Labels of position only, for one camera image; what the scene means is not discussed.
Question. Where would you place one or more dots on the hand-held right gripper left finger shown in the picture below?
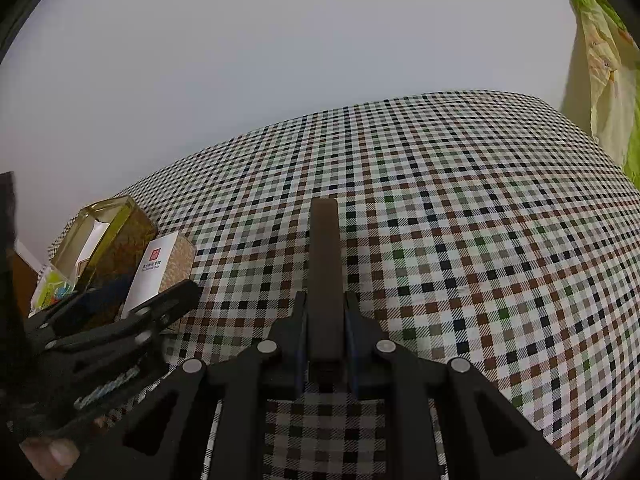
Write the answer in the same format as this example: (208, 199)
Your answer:
(301, 355)

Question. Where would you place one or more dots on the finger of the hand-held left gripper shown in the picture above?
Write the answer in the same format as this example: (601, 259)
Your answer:
(90, 305)
(165, 305)

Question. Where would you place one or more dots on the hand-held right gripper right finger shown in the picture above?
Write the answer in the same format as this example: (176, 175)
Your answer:
(351, 355)

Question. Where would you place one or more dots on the white box with red label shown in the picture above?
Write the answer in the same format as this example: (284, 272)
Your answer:
(150, 270)

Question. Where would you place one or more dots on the clear plastic bag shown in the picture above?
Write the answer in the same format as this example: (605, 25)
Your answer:
(50, 285)

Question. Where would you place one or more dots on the gold tin box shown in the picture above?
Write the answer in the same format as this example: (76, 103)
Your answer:
(125, 245)

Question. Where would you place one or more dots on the brown rectangular bar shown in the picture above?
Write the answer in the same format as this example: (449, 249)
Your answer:
(325, 270)

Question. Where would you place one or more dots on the person's left hand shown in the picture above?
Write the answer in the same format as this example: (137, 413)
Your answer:
(50, 455)

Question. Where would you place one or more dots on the white paper liner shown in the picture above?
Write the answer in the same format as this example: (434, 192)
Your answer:
(90, 245)

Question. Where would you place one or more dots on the wooden door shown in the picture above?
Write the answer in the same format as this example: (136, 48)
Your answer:
(22, 285)

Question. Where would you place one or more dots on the checkered tablecloth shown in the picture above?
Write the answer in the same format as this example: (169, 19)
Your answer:
(450, 210)

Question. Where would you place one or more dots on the green and yellow printed cloth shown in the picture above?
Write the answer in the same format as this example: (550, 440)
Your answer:
(600, 85)

